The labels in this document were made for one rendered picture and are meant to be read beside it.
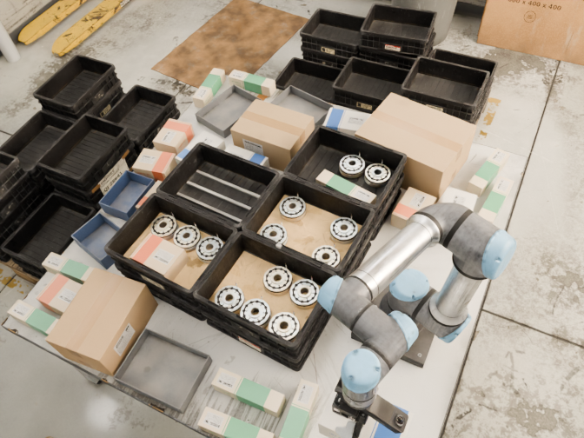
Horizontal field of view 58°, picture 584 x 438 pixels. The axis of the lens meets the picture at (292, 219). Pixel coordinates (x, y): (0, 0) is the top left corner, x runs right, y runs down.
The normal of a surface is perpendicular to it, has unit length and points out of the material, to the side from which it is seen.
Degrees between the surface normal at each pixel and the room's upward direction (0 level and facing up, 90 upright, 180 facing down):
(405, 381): 0
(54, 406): 0
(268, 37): 0
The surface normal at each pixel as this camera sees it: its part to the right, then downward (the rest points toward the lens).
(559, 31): -0.44, 0.53
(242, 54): -0.05, -0.61
